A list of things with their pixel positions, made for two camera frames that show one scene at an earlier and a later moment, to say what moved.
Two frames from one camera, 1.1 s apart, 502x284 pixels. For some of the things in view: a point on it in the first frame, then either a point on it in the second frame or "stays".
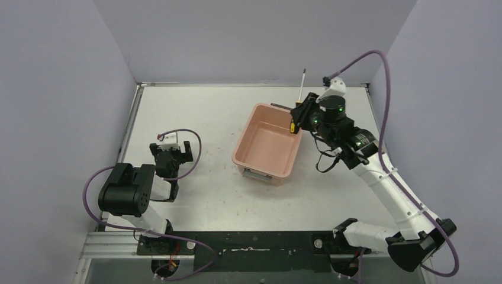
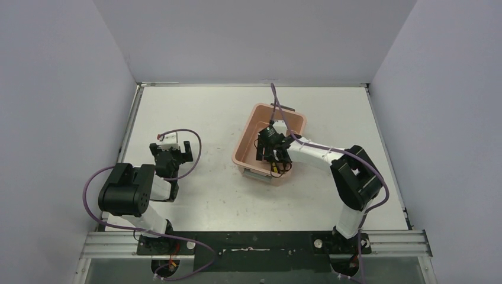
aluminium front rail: x=125 y=246 stays
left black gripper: x=171 y=155 stays
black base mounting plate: x=254 y=251 stays
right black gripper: x=305 y=113 -> x=272 y=148
